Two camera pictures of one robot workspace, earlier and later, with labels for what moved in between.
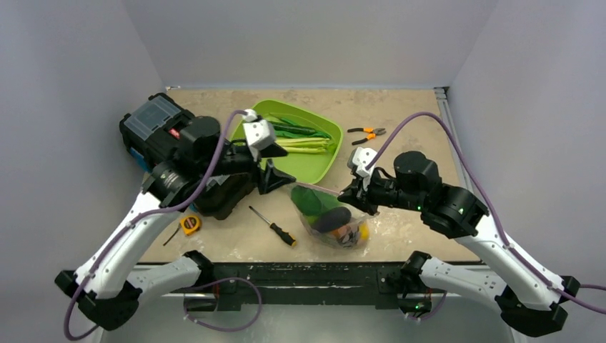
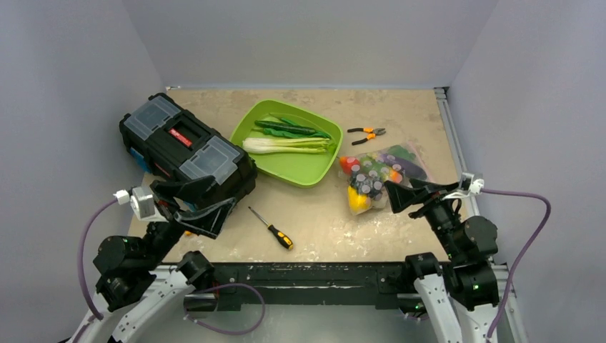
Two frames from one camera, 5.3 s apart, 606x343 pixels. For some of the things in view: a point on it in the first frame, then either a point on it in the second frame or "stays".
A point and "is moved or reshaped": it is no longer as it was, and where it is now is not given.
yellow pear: x=364 y=231 is moved or reshaped
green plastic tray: x=311 y=143 stays
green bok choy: x=311 y=203 -> x=400 y=151
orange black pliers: x=372 y=136 stays
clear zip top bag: x=329 y=219 is moved or reshaped
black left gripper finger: x=273 y=150 -> x=209 y=220
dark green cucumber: x=292 y=129 stays
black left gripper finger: x=273 y=178 -> x=188 y=190
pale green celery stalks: x=309 y=144 stays
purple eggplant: x=331 y=219 is moved or reshaped
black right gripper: x=361 y=193 -> x=434 y=199
